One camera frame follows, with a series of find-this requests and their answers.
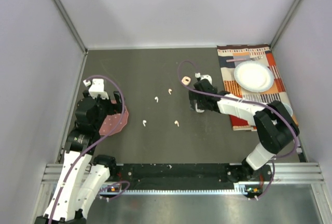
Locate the white earbud charging case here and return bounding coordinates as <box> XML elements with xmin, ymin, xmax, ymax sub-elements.
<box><xmin>195</xmin><ymin>107</ymin><xmax>205</xmax><ymax>113</ymax></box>

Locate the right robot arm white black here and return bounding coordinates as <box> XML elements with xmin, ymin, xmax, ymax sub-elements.
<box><xmin>189</xmin><ymin>79</ymin><xmax>299</xmax><ymax>180</ymax></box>

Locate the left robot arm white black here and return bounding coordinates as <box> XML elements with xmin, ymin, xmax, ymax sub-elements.
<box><xmin>35</xmin><ymin>90</ymin><xmax>126</xmax><ymax>223</ymax></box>

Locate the pink earbud charging case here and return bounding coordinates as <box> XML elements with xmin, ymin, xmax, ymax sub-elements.
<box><xmin>181</xmin><ymin>76</ymin><xmax>191</xmax><ymax>86</ymax></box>

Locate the pink polka dot plate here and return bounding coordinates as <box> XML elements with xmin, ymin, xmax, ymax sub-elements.
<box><xmin>99</xmin><ymin>107</ymin><xmax>129</xmax><ymax>136</ymax></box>

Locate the white paper plate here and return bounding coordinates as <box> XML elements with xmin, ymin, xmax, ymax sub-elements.
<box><xmin>233</xmin><ymin>61</ymin><xmax>274</xmax><ymax>93</ymax></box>

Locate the patterned orange placemat cloth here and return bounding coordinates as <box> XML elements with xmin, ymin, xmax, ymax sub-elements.
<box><xmin>217</xmin><ymin>44</ymin><xmax>298</xmax><ymax>123</ymax></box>

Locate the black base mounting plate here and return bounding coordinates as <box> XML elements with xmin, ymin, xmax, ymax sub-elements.
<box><xmin>110</xmin><ymin>163</ymin><xmax>272</xmax><ymax>190</ymax></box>

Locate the light blue cup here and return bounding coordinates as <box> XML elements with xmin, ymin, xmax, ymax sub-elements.
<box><xmin>282</xmin><ymin>102</ymin><xmax>294</xmax><ymax>117</ymax></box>

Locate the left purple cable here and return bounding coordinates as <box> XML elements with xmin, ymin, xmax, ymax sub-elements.
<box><xmin>46</xmin><ymin>74</ymin><xmax>126</xmax><ymax>219</ymax></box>

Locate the purple cable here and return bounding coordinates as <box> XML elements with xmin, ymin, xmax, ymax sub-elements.
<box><xmin>177</xmin><ymin>61</ymin><xmax>299</xmax><ymax>200</ymax></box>
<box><xmin>46</xmin><ymin>74</ymin><xmax>126</xmax><ymax>219</ymax></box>

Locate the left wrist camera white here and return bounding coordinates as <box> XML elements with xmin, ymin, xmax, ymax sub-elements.
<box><xmin>88</xmin><ymin>78</ymin><xmax>109</xmax><ymax>100</ymax></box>

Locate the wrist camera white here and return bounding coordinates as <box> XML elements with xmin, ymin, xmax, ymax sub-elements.
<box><xmin>88</xmin><ymin>78</ymin><xmax>109</xmax><ymax>100</ymax></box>
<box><xmin>195</xmin><ymin>73</ymin><xmax>212</xmax><ymax>84</ymax></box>

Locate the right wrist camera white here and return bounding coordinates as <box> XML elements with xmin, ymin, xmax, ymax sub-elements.
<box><xmin>195</xmin><ymin>73</ymin><xmax>212</xmax><ymax>84</ymax></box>

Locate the pink handled fork rear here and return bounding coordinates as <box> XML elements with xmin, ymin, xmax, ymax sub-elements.
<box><xmin>226</xmin><ymin>55</ymin><xmax>263</xmax><ymax>63</ymax></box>

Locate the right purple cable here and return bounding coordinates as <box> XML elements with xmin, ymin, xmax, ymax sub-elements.
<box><xmin>177</xmin><ymin>61</ymin><xmax>299</xmax><ymax>200</ymax></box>

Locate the left aluminium corner post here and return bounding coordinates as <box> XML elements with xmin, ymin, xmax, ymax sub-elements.
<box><xmin>38</xmin><ymin>0</ymin><xmax>88</xmax><ymax>53</ymax></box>

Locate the aluminium corner post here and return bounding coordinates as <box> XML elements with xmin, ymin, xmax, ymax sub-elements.
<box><xmin>38</xmin><ymin>0</ymin><xmax>88</xmax><ymax>53</ymax></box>
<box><xmin>270</xmin><ymin>0</ymin><xmax>303</xmax><ymax>50</ymax></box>

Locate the right aluminium corner post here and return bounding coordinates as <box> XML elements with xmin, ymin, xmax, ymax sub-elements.
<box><xmin>270</xmin><ymin>0</ymin><xmax>303</xmax><ymax>50</ymax></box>

